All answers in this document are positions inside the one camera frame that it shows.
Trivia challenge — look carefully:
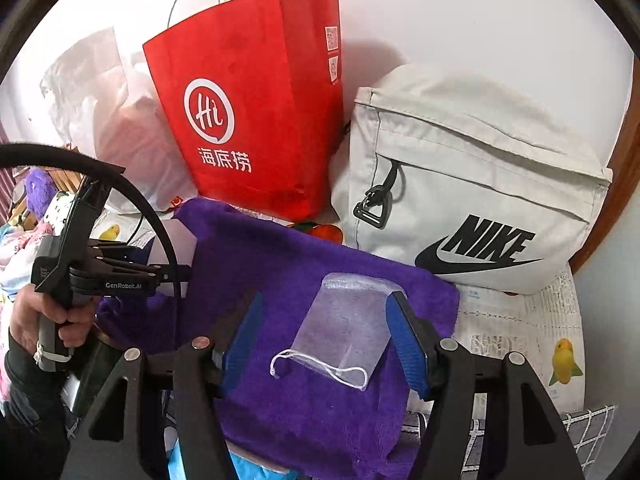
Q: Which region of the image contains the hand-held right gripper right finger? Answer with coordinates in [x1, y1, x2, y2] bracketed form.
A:
[385, 290, 586, 480]

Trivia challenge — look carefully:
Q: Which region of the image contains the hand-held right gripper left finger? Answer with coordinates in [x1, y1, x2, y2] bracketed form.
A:
[60, 290, 264, 480]

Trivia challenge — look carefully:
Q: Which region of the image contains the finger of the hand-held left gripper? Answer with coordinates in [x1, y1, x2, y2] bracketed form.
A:
[148, 263, 192, 285]
[88, 241, 151, 267]

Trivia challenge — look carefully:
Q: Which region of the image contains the clear plastic packet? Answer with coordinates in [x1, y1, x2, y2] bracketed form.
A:
[270, 272, 406, 392]

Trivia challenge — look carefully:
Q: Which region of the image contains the person's left forearm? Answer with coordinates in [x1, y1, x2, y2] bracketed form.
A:
[0, 330, 76, 466]

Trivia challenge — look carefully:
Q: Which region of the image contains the person's left hand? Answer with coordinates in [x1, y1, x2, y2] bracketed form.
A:
[17, 287, 99, 356]

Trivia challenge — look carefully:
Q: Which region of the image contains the colourful printed bedding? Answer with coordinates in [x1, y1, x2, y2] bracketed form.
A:
[0, 200, 66, 306]

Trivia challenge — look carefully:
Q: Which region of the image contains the purple plush toy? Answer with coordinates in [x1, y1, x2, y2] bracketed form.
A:
[25, 170, 57, 222]

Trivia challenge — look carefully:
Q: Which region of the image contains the purple towel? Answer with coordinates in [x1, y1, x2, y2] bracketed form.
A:
[95, 197, 461, 479]

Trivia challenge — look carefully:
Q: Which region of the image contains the white plastic bag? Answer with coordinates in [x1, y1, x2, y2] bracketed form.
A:
[40, 27, 201, 213]

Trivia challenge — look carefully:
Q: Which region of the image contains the light blue packet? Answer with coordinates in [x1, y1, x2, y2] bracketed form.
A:
[167, 437, 291, 480]

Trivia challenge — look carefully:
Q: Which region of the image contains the fruit print tablecloth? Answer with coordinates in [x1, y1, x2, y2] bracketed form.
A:
[95, 205, 587, 421]

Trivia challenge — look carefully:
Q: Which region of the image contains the grey crossbody bag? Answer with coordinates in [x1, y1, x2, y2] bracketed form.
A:
[330, 65, 613, 296]

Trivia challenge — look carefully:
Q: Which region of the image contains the grey grid pattern cloth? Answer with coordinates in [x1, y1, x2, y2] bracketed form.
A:
[400, 402, 621, 480]

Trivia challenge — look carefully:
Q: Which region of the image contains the red paper bag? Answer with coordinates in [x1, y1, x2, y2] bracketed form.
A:
[142, 0, 346, 223]

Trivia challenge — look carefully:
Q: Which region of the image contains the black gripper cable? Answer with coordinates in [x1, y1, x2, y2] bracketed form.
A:
[0, 142, 183, 306]

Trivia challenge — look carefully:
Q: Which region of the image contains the brown wooden frame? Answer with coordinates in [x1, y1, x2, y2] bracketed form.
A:
[570, 55, 640, 272]

